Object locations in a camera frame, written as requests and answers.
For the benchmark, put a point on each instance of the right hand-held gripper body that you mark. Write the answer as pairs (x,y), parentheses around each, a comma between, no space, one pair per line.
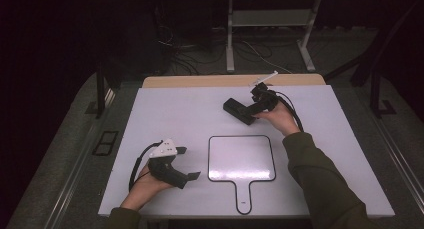
(265,99)

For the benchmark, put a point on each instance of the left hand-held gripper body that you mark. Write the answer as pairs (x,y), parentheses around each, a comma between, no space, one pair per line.
(165,165)

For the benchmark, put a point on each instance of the black whiteboard eraser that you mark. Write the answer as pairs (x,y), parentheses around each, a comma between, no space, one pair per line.
(235,108)

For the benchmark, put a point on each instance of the white paddle-shaped whiteboard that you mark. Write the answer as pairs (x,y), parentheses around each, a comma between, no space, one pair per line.
(241,157)

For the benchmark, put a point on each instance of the person's right hand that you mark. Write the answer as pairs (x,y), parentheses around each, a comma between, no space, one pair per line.
(283,120)

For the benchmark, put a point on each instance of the person's left hand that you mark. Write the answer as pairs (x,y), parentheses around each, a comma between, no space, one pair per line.
(143,189)

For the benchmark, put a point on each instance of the white metal stand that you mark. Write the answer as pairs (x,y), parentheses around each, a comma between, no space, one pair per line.
(230,39)

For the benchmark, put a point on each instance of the black metal stand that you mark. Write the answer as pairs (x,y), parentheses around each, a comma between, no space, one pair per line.
(375,72)
(100,89)

